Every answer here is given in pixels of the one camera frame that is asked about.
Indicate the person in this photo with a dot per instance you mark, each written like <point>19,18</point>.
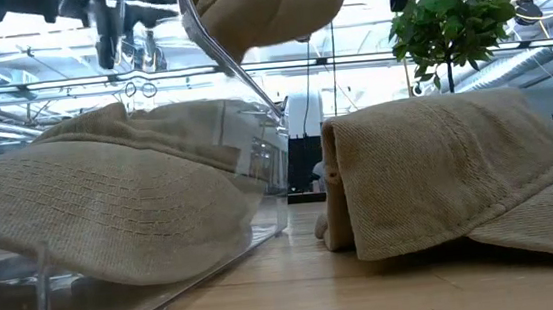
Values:
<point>318,171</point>

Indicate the silver ventilation duct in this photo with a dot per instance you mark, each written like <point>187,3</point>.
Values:
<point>510,67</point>

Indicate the beige baseball cap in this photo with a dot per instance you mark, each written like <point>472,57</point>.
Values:
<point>110,204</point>
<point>274,9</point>
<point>433,171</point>

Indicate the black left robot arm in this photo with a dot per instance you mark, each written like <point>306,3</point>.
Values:
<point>3,10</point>

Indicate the black aluminium table frame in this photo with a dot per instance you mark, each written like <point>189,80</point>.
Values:
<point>305,197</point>

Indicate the black cabinet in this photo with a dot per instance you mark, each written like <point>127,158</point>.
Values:
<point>302,163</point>

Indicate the green leafy plant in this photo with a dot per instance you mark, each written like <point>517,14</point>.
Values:
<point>451,24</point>

